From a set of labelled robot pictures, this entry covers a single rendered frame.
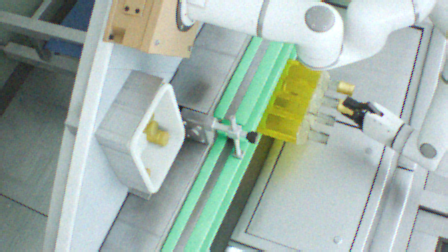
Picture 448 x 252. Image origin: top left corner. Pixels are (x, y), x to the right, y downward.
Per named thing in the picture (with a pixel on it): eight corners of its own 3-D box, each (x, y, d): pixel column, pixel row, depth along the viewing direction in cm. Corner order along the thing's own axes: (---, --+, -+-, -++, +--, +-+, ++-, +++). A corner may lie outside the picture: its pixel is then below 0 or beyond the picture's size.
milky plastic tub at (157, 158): (122, 185, 132) (155, 197, 130) (94, 134, 114) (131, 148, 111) (155, 125, 140) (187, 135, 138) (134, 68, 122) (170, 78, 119)
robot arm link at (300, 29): (270, -20, 108) (350, 3, 105) (274, 11, 120) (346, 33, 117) (254, 22, 106) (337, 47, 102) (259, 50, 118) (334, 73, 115)
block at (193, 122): (182, 139, 144) (208, 148, 142) (176, 118, 136) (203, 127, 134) (188, 127, 145) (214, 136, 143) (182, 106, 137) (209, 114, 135)
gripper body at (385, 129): (405, 137, 150) (371, 118, 154) (411, 117, 141) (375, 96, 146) (392, 158, 147) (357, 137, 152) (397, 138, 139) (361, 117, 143)
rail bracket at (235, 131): (209, 151, 143) (257, 167, 139) (200, 113, 129) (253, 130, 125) (214, 141, 144) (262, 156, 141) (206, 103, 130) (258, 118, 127)
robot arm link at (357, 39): (399, -25, 107) (389, 12, 122) (287, 6, 107) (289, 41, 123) (419, 15, 104) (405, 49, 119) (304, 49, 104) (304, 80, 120)
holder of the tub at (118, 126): (126, 193, 137) (155, 204, 135) (93, 133, 114) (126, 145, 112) (157, 136, 145) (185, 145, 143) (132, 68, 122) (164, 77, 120)
